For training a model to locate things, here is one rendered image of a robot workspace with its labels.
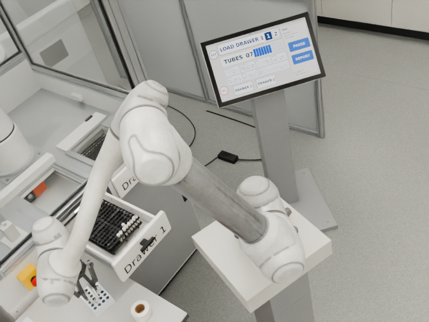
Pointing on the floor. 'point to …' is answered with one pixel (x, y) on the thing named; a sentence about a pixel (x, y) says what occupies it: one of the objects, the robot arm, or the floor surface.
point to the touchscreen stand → (297, 200)
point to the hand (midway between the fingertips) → (90, 293)
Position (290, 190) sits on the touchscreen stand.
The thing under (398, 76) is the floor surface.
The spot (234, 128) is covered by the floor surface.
